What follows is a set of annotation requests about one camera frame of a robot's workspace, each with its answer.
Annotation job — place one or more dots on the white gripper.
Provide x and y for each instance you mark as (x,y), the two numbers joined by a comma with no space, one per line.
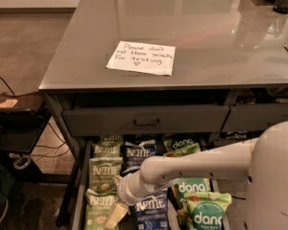
(126,191)

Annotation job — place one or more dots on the green Kettle bag front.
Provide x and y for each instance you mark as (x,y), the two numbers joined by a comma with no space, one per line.
(97,209)

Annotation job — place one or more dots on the green kettle bag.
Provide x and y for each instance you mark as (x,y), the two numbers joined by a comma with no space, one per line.
(101,172)
(97,209)
(106,150)

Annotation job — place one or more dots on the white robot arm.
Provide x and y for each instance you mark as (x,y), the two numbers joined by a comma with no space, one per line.
(262,162)

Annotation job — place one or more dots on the blue Kettle bag front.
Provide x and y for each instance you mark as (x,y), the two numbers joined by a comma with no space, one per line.
(151,212)

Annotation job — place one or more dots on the green Kettle bag middle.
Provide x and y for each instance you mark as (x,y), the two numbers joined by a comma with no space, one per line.
(101,172)

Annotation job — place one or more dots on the blue Kettle bag back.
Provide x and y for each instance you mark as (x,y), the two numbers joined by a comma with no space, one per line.
(136,153)

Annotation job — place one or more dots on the green Kettle bag back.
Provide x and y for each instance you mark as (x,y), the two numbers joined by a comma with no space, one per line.
(106,150)

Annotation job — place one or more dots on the green dang bag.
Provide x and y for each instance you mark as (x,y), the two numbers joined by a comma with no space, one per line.
(177,141)
(189,185)
(203,210)
(193,148)

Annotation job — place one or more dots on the open middle drawer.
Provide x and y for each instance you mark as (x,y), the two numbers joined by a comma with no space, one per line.
(77,222)

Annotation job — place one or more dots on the green Dang bag back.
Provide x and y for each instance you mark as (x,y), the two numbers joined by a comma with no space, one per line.
(177,141)

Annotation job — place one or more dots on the green Dang bag front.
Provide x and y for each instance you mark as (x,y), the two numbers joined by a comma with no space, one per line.
(203,210)

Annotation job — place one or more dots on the grey top left drawer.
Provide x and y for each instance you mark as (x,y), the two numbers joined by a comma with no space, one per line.
(145,119)

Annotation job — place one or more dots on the grey metal drawer cabinet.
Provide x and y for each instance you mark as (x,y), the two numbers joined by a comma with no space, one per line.
(222,48)

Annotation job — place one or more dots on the grey top right drawer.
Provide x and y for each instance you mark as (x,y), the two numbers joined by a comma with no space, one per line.
(250,117)

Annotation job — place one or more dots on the green plastic crate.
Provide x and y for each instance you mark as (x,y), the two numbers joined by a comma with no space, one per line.
(7,180)

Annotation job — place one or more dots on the black side cart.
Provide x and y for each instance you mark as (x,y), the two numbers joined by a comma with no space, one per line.
(22,121)

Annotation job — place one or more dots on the white handwritten paper note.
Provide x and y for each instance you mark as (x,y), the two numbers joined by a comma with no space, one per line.
(143,58)

